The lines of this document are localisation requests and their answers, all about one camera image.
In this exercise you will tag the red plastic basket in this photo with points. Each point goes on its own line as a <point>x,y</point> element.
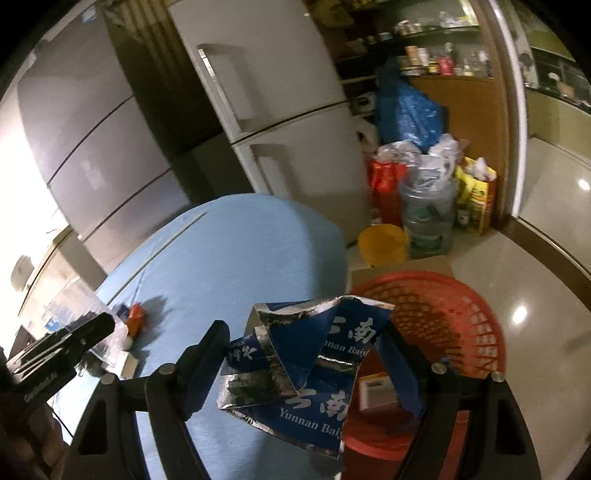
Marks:
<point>438,314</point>

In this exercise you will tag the silver multi-door refrigerator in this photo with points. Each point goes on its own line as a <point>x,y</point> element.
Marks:
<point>92,138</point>

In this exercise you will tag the clear plastic container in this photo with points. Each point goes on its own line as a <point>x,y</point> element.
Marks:
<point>78,300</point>

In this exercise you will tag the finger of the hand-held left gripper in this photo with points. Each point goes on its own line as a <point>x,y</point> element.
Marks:
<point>87,332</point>

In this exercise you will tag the thin white stick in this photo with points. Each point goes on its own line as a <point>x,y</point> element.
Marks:
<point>184,229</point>

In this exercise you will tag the grey cooking pot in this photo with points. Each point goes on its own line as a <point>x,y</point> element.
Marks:
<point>23,274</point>

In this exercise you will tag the small orange wrapper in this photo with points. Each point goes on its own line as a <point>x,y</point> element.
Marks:
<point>136,316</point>

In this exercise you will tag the small white paper box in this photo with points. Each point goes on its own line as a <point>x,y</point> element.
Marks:
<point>128,363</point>

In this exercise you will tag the person's left hand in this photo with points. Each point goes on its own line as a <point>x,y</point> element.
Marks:
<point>32,438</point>

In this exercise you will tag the yellow printed box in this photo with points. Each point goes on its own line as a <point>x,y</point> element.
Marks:
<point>480,198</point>

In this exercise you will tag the white plastic bag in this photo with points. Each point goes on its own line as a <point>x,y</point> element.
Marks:
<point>445,152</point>

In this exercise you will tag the yellow plastic bucket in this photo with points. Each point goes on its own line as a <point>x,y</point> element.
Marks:
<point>383,249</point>

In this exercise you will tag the clear water jug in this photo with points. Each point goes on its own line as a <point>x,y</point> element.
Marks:
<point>427,221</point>

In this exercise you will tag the row of bottles and jars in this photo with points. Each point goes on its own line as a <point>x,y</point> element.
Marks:
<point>438,60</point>

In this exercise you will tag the white two-door refrigerator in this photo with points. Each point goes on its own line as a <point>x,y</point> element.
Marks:
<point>286,92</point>

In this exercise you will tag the blue carton box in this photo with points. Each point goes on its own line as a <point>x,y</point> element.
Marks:
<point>300,369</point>

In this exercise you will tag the blue tablecloth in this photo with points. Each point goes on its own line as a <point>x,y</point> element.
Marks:
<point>231,258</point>

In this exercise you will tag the blue plastic bag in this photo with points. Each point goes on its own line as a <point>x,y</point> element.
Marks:
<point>406,110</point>

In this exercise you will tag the wooden shelf cabinet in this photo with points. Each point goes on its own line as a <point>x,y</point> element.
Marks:
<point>471,106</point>

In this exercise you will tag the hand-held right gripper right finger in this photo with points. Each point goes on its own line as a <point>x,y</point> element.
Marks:
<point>404,383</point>

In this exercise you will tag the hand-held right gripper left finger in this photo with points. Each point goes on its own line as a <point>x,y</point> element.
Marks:
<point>205,369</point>

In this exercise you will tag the red bag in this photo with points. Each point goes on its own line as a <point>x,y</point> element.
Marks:
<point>385,184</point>

